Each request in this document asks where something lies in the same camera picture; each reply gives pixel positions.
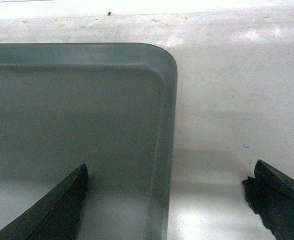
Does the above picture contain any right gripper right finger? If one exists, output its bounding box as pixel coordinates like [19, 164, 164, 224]
[242, 160, 294, 240]

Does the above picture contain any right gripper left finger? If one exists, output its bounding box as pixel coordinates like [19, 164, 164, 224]
[0, 164, 88, 240]

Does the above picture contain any grey rectangular serving tray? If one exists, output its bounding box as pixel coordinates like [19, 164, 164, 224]
[0, 43, 177, 240]

